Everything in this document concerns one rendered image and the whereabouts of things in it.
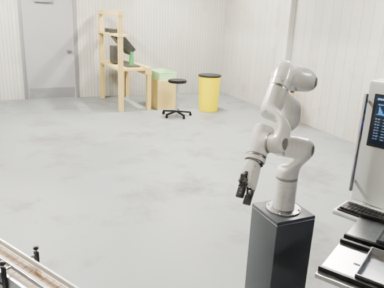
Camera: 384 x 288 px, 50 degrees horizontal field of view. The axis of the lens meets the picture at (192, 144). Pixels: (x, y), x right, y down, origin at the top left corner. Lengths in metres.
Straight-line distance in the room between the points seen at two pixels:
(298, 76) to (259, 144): 0.42
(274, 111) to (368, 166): 1.11
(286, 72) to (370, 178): 1.11
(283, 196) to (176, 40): 8.14
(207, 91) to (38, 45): 3.69
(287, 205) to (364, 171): 0.62
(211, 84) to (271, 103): 6.53
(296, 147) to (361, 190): 0.71
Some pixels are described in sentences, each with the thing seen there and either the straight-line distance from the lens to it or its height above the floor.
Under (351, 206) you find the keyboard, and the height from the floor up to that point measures 0.83.
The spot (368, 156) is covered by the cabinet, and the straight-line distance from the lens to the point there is 2.67.
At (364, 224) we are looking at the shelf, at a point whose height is 0.88.
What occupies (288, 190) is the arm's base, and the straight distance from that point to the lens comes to 2.26.
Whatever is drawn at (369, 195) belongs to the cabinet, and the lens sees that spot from 2.73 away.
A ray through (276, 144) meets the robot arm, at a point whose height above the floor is 1.40.
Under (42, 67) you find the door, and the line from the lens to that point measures 9.44.
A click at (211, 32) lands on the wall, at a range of 10.49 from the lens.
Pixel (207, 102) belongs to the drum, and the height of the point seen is 0.21.
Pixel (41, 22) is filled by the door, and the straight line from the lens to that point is 9.38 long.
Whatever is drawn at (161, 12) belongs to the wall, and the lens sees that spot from 9.97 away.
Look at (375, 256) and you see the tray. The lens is 2.05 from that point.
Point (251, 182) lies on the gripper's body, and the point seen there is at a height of 1.26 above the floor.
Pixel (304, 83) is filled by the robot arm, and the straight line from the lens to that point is 1.94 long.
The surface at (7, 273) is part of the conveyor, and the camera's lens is 1.73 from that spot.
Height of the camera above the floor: 1.87
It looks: 17 degrees down
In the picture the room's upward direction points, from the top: 2 degrees clockwise
